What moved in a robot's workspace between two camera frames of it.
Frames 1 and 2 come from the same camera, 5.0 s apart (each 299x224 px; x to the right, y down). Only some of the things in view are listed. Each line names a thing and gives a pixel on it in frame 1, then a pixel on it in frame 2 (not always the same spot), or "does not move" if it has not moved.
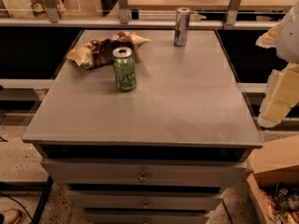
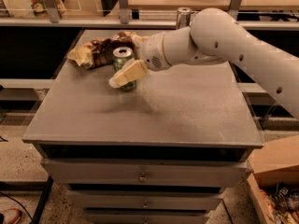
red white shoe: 11,216 does not move
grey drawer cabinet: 161,153 does not move
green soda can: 124,67 does not move
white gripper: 290,37 → 151,52
